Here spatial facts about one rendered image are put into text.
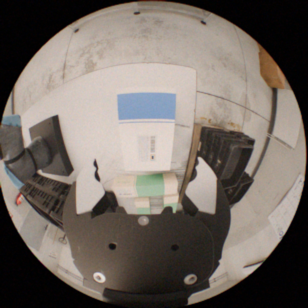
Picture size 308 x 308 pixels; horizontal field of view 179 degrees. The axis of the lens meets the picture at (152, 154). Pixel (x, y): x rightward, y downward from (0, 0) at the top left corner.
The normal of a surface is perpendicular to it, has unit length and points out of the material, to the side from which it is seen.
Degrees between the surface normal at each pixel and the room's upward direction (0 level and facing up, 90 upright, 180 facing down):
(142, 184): 90
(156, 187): 0
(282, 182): 90
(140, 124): 0
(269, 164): 90
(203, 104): 0
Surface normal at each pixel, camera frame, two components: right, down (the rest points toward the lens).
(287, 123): -1.00, 0.01
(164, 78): 0.04, 0.48
